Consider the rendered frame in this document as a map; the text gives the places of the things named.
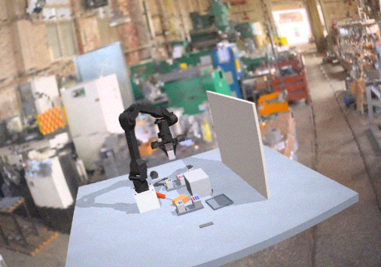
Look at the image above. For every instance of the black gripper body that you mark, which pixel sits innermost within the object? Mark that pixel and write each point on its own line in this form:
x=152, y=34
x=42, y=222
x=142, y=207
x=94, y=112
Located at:
x=167, y=138

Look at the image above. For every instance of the beige flat panel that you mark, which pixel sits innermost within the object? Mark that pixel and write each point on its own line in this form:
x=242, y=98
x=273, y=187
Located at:
x=239, y=139

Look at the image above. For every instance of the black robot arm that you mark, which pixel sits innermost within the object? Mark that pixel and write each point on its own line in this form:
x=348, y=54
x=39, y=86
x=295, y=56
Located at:
x=127, y=121

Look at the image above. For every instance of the orange rectangular block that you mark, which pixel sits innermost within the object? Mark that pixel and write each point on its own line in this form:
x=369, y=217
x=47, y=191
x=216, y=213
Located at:
x=182, y=198

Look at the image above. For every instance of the orange-handled screwdriver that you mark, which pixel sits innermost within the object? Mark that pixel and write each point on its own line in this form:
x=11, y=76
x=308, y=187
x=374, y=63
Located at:
x=159, y=195

